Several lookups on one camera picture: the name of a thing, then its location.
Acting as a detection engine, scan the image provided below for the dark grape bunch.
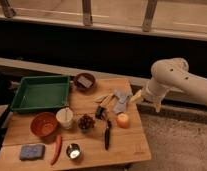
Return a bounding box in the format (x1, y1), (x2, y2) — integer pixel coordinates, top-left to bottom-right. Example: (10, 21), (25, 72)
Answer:
(78, 115), (95, 128)

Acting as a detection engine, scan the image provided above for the brown bowl with sponge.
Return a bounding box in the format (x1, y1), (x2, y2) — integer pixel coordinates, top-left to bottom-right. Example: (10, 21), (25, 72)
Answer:
(74, 73), (96, 92)

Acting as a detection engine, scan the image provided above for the small blue bowl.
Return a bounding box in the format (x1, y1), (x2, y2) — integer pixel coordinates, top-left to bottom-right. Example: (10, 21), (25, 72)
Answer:
(79, 126), (94, 134)

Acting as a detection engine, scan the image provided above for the grey cloth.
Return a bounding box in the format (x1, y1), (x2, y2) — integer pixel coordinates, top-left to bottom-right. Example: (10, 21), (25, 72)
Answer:
(113, 89), (132, 114)

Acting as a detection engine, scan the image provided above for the red chili pepper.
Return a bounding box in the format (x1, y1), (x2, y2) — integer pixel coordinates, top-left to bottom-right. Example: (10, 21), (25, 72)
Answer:
(50, 134), (62, 165)

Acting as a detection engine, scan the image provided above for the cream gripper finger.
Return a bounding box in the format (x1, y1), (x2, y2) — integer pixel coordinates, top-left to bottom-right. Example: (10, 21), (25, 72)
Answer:
(154, 102), (161, 113)
(130, 90), (143, 103)

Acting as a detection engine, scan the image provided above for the wooden table board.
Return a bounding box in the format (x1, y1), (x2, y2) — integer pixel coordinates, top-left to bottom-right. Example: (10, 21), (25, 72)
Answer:
(0, 77), (153, 171)

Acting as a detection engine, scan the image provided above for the wooden spatula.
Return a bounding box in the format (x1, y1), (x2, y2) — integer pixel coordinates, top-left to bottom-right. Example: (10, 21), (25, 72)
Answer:
(95, 93), (114, 108)

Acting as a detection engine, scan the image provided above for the red bowl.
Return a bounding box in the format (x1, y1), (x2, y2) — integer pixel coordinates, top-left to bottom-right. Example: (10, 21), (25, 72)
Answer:
(30, 112), (58, 138)

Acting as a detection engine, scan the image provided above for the black handled knife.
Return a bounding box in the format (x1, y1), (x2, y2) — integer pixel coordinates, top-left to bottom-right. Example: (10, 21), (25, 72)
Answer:
(104, 120), (112, 150)

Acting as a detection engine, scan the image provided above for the white cup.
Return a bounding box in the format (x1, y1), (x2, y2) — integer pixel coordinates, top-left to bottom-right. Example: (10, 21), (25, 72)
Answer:
(56, 107), (74, 129)

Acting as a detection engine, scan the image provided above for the orange apple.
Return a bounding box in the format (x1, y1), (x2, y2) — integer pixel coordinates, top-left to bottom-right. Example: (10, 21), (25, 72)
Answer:
(116, 113), (130, 128)

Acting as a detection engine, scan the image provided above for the black brush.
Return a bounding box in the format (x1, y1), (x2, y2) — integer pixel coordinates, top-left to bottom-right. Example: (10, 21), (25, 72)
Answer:
(95, 106), (107, 120)

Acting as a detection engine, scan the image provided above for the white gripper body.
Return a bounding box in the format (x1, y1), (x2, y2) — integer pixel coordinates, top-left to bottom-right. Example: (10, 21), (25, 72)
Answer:
(142, 79), (168, 103)

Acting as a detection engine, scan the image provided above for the small metal cup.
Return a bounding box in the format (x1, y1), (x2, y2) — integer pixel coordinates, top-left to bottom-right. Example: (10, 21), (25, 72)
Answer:
(66, 143), (81, 160)

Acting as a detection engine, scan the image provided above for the blue sponge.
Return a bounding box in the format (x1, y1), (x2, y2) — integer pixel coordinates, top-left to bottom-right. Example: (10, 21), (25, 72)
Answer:
(19, 144), (45, 161)

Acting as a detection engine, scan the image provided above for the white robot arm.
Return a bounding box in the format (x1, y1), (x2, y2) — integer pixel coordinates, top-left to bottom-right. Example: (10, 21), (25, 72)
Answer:
(130, 58), (207, 112)

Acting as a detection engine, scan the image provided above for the green plastic tray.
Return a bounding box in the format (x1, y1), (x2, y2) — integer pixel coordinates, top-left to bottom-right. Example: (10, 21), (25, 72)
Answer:
(11, 75), (70, 113)

